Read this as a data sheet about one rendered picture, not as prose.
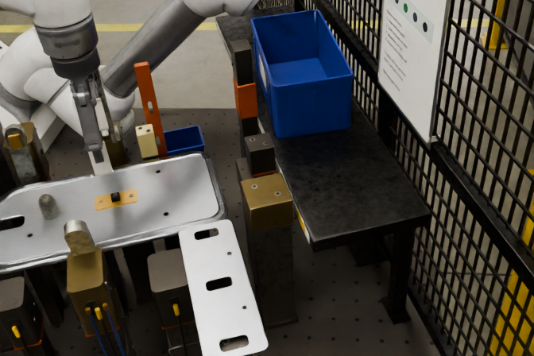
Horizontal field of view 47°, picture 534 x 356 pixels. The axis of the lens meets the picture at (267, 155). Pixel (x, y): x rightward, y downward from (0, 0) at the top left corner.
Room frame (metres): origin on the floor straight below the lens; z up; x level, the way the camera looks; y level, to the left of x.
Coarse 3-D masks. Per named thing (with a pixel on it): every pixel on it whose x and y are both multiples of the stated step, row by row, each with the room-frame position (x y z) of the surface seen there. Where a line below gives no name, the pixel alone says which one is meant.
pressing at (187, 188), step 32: (160, 160) 1.01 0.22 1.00; (192, 160) 1.00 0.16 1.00; (32, 192) 0.94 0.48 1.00; (64, 192) 0.93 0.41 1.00; (96, 192) 0.92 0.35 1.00; (160, 192) 0.91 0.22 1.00; (192, 192) 0.90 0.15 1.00; (32, 224) 0.85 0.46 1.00; (64, 224) 0.84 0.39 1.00; (96, 224) 0.83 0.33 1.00; (128, 224) 0.83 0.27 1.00; (160, 224) 0.82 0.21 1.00; (192, 224) 0.82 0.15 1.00; (0, 256) 0.77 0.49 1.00; (32, 256) 0.76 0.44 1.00; (64, 256) 0.76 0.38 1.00
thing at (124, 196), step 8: (120, 192) 0.91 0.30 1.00; (128, 192) 0.91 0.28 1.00; (136, 192) 0.91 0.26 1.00; (96, 200) 0.90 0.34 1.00; (104, 200) 0.89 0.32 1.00; (112, 200) 0.89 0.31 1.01; (120, 200) 0.89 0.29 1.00; (128, 200) 0.89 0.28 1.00; (136, 200) 0.89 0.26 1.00; (96, 208) 0.87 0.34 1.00; (104, 208) 0.87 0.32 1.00
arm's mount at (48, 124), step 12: (0, 48) 1.69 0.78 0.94; (0, 108) 1.49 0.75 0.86; (48, 108) 1.58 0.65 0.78; (0, 120) 1.45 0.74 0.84; (12, 120) 1.47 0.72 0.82; (36, 120) 1.51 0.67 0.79; (48, 120) 1.54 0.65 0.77; (60, 120) 1.59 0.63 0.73; (48, 132) 1.51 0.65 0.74; (48, 144) 1.49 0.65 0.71
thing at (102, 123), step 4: (96, 100) 0.96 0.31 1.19; (100, 100) 0.96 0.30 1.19; (100, 104) 0.96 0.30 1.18; (96, 108) 0.96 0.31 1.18; (100, 108) 0.96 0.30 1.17; (96, 112) 0.96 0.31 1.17; (100, 112) 0.96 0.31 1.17; (100, 116) 0.96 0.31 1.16; (104, 116) 0.96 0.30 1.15; (100, 120) 0.96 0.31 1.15; (104, 120) 0.96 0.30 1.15; (100, 124) 0.96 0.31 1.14; (104, 124) 0.96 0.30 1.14; (100, 128) 0.96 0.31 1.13; (104, 128) 0.96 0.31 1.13; (108, 128) 0.96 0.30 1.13
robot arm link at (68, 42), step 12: (84, 24) 0.87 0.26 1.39; (48, 36) 0.86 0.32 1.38; (60, 36) 0.85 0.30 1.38; (72, 36) 0.86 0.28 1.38; (84, 36) 0.87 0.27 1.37; (96, 36) 0.89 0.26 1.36; (48, 48) 0.86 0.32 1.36; (60, 48) 0.85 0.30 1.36; (72, 48) 0.86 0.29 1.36; (84, 48) 0.86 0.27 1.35
